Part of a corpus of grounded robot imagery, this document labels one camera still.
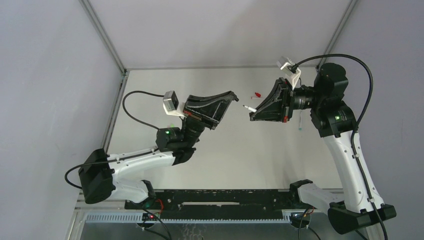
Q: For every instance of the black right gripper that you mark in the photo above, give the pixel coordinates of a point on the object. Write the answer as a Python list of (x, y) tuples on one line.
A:
[(286, 100)]

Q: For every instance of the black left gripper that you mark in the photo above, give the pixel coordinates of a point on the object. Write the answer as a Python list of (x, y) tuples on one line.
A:
[(199, 117)]

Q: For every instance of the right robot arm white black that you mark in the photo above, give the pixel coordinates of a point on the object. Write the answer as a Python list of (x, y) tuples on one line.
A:
[(360, 205)]

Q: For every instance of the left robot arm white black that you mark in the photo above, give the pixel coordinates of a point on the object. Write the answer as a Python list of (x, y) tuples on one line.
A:
[(104, 176)]

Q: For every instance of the white pen teal tip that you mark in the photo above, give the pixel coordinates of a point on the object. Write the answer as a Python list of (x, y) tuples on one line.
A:
[(300, 121)]

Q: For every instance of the small circuit board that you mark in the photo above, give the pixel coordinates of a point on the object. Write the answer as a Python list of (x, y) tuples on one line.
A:
[(146, 217)]

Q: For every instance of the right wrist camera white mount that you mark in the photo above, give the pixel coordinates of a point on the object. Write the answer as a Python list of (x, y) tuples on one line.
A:
[(291, 73)]

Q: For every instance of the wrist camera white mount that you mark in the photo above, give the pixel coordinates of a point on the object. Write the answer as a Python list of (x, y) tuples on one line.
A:
[(291, 73), (171, 104)]

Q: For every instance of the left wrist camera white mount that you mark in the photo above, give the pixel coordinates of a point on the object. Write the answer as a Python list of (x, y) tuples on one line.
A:
[(171, 104)]

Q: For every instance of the aluminium frame profile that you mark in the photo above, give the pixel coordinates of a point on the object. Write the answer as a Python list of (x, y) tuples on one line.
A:
[(109, 126)]

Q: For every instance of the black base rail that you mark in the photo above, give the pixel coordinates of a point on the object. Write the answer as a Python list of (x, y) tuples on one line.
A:
[(221, 205)]

